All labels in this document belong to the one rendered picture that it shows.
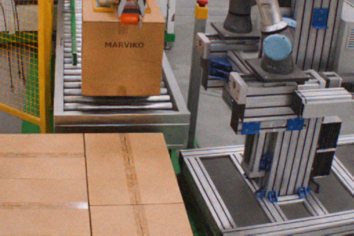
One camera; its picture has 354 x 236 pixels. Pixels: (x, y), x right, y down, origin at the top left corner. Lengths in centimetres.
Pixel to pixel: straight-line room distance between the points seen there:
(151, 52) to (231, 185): 87
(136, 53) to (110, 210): 86
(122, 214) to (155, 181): 28
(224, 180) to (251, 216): 34
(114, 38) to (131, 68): 18
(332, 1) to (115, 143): 125
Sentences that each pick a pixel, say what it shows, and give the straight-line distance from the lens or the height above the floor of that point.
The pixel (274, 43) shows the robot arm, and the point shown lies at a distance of 237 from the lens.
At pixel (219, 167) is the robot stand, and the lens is 339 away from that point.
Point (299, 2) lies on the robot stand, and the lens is 271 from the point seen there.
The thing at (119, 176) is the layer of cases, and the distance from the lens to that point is 265.
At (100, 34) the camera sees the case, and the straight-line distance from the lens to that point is 289.
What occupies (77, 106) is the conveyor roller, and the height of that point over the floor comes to 54.
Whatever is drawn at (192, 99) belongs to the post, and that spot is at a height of 41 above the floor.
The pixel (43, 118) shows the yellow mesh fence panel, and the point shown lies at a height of 18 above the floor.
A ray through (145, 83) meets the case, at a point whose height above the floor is 76.
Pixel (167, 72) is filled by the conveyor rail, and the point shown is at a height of 59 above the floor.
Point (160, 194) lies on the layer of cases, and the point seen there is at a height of 54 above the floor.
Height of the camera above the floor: 203
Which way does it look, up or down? 26 degrees down
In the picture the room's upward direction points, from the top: 3 degrees clockwise
